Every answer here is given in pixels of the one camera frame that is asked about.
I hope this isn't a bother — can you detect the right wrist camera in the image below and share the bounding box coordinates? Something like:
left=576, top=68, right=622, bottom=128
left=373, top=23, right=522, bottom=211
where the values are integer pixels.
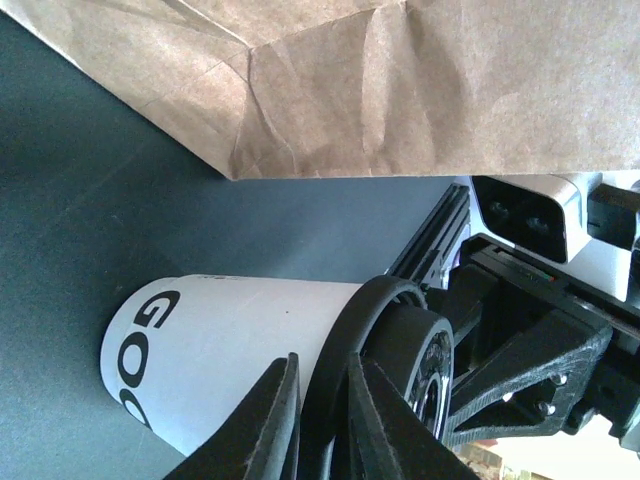
left=469, top=172, right=640, bottom=301

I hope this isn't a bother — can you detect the black cup lid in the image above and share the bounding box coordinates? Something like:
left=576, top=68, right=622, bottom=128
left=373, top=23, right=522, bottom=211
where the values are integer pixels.
left=298, top=275, right=454, bottom=479

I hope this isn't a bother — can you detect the brown kraft paper bag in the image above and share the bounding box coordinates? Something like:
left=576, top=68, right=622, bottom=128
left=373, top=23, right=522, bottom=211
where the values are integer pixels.
left=1, top=1, right=639, bottom=180

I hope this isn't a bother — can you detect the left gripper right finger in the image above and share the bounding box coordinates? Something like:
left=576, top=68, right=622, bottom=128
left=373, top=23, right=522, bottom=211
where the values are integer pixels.
left=348, top=354, right=475, bottom=480

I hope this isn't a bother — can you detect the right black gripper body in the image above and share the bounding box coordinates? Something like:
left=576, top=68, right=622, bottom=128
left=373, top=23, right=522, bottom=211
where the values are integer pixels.
left=379, top=234, right=640, bottom=449

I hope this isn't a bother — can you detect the white paper cup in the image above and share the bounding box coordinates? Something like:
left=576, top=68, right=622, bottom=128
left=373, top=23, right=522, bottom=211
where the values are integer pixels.
left=100, top=275, right=360, bottom=456

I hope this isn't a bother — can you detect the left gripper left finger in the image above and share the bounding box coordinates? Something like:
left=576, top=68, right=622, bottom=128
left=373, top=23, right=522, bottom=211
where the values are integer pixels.
left=167, top=352, right=301, bottom=480

